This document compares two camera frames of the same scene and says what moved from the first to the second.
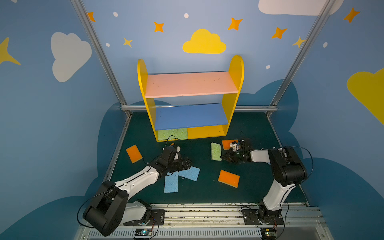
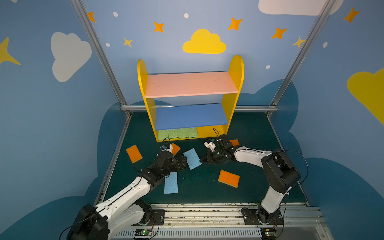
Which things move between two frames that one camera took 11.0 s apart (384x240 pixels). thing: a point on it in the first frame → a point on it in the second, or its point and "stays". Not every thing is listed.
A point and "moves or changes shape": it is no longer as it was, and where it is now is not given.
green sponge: [216, 152] moves or changes shape
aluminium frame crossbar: [238, 108] stays
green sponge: [172, 132] stays
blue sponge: [171, 182] stays
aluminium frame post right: [327, 8] stays
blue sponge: [192, 173] → [193, 159]
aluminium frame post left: [96, 42] stays
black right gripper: [232, 155] → [210, 156]
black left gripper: [179, 163] stays
